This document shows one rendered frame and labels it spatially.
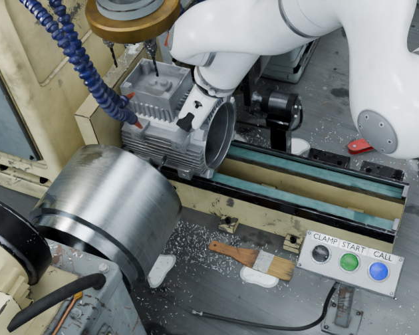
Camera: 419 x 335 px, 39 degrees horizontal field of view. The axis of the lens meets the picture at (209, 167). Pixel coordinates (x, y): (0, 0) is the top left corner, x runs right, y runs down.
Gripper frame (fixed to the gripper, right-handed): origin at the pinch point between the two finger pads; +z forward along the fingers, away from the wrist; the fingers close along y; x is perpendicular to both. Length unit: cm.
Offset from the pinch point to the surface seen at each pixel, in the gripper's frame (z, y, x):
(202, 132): -0.7, -0.7, -4.0
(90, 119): 5.4, -8.9, 16.6
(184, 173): 11.2, -3.8, -5.9
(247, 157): 11.8, 9.6, -16.6
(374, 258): -19.0, -17.1, -38.9
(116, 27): -15.2, -2.3, 19.9
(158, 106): 2.4, 1.0, 6.5
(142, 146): 12.0, -3.4, 5.0
